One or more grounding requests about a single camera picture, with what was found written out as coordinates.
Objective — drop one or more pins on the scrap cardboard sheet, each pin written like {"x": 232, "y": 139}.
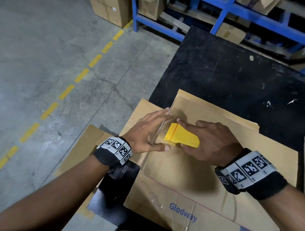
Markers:
{"x": 81, "y": 152}

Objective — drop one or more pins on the small taped cardboard box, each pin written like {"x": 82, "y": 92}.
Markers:
{"x": 232, "y": 34}

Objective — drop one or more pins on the tall brown cardboard box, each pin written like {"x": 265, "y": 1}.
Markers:
{"x": 112, "y": 12}

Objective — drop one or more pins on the left wristband with marker tags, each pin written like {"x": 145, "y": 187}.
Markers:
{"x": 112, "y": 150}

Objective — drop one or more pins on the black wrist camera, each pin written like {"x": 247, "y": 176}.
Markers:
{"x": 125, "y": 169}
{"x": 224, "y": 180}

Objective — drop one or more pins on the blue metal storage rack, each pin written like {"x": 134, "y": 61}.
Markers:
{"x": 135, "y": 16}

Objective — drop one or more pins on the person's left forearm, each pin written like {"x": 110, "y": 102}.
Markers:
{"x": 47, "y": 202}

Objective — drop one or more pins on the pink-striped cardboard box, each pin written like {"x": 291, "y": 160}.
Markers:
{"x": 190, "y": 180}

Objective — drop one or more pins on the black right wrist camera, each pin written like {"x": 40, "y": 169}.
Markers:
{"x": 224, "y": 180}

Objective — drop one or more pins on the person's left hand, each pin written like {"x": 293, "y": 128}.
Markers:
{"x": 143, "y": 133}

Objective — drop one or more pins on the right wristband with marker tags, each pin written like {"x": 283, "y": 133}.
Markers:
{"x": 269, "y": 188}

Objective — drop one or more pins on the small box low shelf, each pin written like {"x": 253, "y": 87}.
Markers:
{"x": 150, "y": 9}

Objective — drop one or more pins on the wristband with marker tags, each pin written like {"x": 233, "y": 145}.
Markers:
{"x": 269, "y": 188}
{"x": 112, "y": 150}

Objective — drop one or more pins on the person's right hand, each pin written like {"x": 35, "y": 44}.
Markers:
{"x": 214, "y": 145}

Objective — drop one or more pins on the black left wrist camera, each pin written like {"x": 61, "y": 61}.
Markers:
{"x": 125, "y": 169}

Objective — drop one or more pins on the person's right forearm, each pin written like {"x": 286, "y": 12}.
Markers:
{"x": 286, "y": 209}

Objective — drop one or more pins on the yellow tape dispenser with tape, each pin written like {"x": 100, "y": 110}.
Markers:
{"x": 181, "y": 136}

